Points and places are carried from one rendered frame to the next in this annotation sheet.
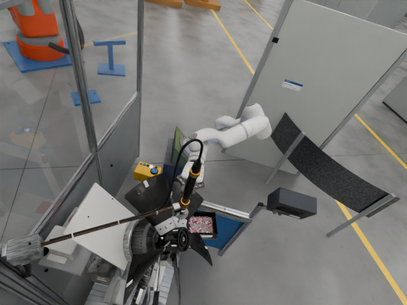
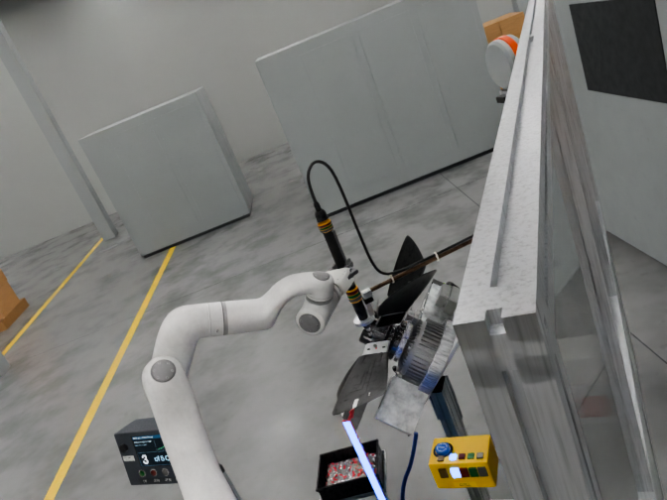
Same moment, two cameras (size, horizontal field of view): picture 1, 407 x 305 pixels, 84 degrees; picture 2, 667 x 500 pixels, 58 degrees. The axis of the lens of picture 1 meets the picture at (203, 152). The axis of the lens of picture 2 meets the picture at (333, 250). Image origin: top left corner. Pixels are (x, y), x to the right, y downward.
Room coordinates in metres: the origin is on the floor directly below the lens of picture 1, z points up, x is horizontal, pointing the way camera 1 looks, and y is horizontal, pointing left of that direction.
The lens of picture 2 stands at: (2.07, 0.87, 2.20)
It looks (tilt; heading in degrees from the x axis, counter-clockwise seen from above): 20 degrees down; 210
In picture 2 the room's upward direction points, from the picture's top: 23 degrees counter-clockwise
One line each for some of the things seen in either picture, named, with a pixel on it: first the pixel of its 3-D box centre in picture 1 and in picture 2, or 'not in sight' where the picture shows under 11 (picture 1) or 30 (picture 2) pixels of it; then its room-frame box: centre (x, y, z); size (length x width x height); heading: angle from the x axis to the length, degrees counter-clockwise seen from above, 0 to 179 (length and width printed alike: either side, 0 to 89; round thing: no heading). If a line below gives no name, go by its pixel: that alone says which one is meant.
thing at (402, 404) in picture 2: not in sight; (401, 405); (0.61, 0.04, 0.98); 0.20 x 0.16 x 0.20; 93
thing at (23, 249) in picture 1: (23, 249); not in sight; (0.18, 0.50, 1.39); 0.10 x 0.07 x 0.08; 128
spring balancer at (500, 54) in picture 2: not in sight; (507, 62); (0.12, 0.57, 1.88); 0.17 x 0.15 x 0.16; 3
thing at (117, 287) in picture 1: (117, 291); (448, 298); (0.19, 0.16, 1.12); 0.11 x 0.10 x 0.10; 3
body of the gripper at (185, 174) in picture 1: (193, 172); (333, 284); (0.67, 0.02, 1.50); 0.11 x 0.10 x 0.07; 3
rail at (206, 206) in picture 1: (195, 203); not in sight; (0.93, -0.07, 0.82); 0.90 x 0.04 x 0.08; 93
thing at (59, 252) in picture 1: (63, 245); not in sight; (0.34, 0.58, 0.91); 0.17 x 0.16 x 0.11; 93
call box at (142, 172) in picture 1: (147, 173); (465, 463); (0.91, 0.32, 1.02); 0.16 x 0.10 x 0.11; 93
